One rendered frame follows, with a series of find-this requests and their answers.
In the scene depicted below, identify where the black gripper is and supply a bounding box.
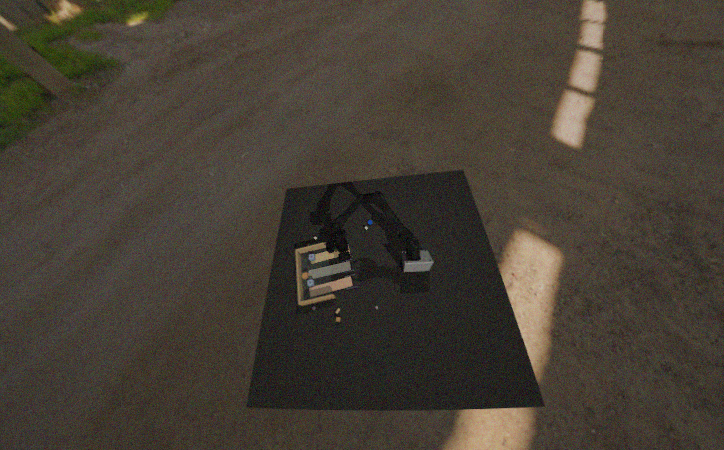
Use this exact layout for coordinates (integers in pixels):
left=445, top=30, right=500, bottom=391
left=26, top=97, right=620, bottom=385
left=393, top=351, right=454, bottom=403
left=335, top=229, right=350, bottom=261

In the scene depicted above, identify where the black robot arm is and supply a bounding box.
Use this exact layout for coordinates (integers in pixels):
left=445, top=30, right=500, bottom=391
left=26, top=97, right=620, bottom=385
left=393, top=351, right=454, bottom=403
left=318, top=191, right=421, bottom=260

